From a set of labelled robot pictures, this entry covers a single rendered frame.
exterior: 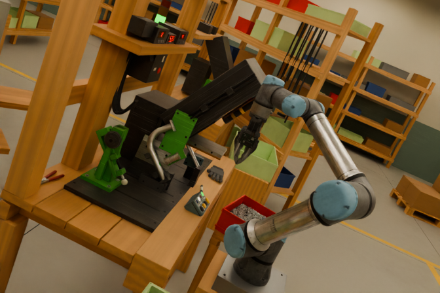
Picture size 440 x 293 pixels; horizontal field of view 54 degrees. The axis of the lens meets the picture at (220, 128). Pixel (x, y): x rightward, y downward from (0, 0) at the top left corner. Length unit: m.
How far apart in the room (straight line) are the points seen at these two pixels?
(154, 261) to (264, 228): 0.41
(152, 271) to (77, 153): 0.70
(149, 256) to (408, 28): 10.05
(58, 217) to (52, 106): 0.41
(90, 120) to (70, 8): 0.61
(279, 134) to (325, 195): 3.40
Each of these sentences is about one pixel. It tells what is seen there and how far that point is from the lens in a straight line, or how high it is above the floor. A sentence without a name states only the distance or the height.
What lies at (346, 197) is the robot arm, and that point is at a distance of 1.29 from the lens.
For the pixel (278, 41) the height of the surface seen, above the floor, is 1.73.
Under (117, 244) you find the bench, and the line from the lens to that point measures 1.66.
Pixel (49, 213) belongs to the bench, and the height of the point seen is 0.88.
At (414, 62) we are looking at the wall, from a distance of 11.22.
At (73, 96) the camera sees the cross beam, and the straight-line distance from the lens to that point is 1.90.
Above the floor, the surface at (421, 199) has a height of 0.32.
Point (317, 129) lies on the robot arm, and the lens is 1.54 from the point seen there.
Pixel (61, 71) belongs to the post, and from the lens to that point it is 1.57.
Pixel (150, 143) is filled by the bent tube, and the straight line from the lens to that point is 2.09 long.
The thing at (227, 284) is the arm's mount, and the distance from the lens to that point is 1.67.
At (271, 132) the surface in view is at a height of 0.80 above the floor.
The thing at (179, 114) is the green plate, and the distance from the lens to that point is 2.11.
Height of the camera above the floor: 1.78
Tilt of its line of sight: 14 degrees down
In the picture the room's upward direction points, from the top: 23 degrees clockwise
